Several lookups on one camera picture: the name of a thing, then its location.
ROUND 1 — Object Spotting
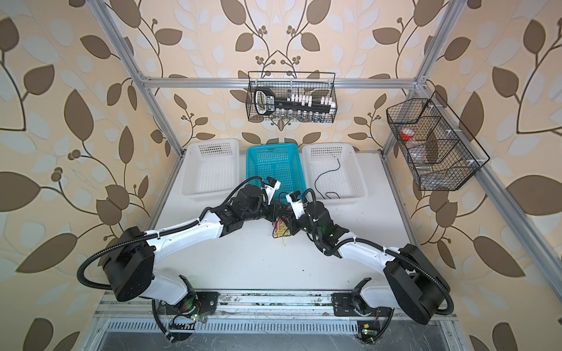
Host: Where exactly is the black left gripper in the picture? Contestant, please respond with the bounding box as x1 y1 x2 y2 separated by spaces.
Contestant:
242 196 290 222

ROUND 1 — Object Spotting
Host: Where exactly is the black cable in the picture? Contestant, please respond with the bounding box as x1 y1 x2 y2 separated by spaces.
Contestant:
313 157 342 200

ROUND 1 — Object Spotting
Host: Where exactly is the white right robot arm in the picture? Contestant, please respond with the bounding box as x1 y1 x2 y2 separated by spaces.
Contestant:
285 189 455 325

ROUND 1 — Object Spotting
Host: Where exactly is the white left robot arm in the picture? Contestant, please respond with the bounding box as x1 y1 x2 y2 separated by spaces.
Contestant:
77 176 281 305

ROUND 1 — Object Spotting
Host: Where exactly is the white plastic basket left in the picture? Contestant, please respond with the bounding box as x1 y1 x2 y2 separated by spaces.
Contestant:
181 139 239 201

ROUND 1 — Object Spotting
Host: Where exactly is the white plastic basket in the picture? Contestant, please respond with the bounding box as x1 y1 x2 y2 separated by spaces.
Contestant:
301 143 368 206
181 139 239 201

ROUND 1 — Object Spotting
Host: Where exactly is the teal plastic basket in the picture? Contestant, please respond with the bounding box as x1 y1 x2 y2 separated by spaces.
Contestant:
246 143 307 203

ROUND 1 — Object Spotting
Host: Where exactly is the white plastic basket right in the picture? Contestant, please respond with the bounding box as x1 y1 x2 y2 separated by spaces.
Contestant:
301 143 368 206

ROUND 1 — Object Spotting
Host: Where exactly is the black tool in basket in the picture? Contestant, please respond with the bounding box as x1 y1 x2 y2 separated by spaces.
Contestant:
252 87 337 117

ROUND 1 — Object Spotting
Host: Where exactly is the red object in basket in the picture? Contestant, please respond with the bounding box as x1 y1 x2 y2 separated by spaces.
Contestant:
400 127 415 142

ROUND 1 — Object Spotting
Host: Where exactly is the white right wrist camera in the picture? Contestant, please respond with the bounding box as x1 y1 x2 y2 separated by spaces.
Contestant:
285 191 305 219

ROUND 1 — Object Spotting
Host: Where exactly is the metal base rail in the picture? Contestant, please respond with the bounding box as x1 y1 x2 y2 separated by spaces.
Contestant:
94 288 458 336

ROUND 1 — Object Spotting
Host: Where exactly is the black wire basket back wall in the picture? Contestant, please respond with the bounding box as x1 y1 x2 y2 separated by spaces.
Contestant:
245 70 338 124

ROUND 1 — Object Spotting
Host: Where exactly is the black wire basket wall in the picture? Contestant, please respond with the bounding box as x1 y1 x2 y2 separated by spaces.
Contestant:
386 92 490 191
245 70 338 124

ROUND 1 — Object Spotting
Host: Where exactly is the black wire basket right wall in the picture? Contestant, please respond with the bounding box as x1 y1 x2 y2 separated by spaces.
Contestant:
386 92 490 191

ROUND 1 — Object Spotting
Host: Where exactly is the aluminium frame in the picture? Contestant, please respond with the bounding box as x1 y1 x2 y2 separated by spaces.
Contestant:
85 0 562 351

